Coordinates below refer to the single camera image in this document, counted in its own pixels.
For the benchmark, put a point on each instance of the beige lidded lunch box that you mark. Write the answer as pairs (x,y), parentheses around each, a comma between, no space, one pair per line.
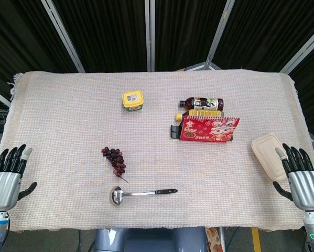
(266,152)

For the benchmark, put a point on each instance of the yellow cap bottle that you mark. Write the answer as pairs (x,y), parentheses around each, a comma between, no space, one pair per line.
(198,113)

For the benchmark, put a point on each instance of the grey metal frame post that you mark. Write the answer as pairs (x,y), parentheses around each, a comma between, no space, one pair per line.
(149,34)
(219,34)
(63,35)
(302,53)

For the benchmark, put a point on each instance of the yellow lid green tub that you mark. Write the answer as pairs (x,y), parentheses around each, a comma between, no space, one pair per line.
(132,101)

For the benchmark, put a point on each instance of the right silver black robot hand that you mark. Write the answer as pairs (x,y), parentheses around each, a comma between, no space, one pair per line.
(304,187)

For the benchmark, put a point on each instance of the blue grey robot torso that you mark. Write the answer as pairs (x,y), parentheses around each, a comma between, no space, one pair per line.
(146,240)

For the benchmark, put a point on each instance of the orange patterned bag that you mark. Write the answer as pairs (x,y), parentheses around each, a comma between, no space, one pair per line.
(212,240)

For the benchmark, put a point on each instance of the dark red grape bunch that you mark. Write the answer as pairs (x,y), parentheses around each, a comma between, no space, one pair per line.
(114,160)

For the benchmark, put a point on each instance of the pale woven tablecloth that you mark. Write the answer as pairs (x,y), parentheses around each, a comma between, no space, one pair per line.
(67,131)

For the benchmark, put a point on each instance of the red spiral desk calendar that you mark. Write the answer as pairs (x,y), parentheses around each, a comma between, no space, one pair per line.
(209,130)

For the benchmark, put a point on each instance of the dark tea bottle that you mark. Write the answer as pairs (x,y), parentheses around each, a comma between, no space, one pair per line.
(201,103)

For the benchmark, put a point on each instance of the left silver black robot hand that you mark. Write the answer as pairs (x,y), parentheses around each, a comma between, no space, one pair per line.
(3,187)

